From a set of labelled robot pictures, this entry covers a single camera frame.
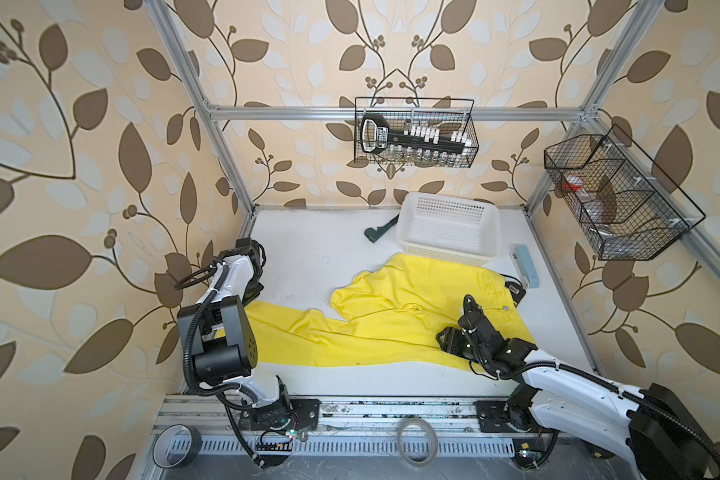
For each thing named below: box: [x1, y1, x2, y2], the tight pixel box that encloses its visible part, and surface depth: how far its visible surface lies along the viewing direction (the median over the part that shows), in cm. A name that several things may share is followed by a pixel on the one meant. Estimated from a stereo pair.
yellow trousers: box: [244, 253, 537, 369], surface depth 91 cm
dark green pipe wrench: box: [364, 214, 400, 243], surface depth 114 cm
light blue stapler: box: [509, 244, 540, 288], surface depth 101 cm
